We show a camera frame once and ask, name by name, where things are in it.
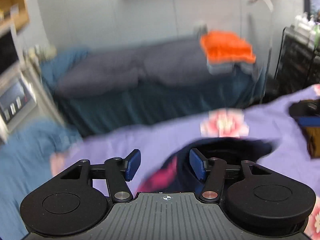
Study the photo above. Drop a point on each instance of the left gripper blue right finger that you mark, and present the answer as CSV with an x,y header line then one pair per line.
x,y
198,163

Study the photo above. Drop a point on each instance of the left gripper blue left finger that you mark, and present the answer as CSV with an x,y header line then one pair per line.
x,y
132,163

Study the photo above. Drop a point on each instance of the navy sweater with pink stripes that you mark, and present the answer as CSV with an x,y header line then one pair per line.
x,y
186,170

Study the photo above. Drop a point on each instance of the lavender floral bed sheet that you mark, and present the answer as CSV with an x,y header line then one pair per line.
x,y
160,144

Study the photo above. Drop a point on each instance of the brown folded garment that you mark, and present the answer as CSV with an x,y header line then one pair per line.
x,y
312,135

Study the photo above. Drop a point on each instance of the grey folded cloth under orange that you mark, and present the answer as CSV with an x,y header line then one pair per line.
x,y
228,67

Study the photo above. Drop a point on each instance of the grey blanket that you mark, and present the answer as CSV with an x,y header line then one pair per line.
x,y
173,63

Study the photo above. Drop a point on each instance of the white appliance with panel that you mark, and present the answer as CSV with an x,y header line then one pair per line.
x,y
17,95

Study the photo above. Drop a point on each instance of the wooden shelf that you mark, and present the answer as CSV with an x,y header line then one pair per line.
x,y
16,12

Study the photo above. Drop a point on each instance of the black wire rack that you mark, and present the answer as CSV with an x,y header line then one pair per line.
x,y
298,64

